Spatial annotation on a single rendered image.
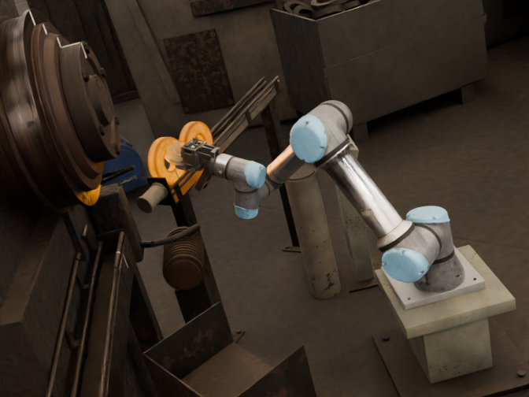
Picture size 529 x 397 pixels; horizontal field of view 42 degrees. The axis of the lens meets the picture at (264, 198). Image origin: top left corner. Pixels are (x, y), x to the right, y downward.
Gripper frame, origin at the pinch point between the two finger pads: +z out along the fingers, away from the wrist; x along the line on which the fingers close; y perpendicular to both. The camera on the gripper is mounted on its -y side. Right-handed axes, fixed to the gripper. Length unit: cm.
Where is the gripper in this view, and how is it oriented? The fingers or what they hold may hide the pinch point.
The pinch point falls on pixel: (165, 155)
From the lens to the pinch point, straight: 224.8
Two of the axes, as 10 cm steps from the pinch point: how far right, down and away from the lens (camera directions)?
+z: -8.8, -2.6, 3.9
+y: 0.1, -8.4, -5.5
